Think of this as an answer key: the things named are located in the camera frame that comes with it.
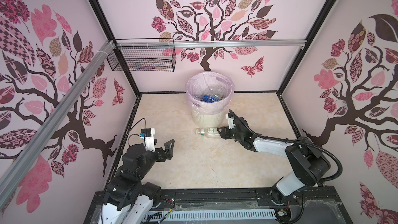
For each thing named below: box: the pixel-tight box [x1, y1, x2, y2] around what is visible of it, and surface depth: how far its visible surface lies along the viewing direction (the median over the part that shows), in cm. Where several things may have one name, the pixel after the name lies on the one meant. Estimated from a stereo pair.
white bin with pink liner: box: [185, 71, 235, 129], surface depth 91 cm
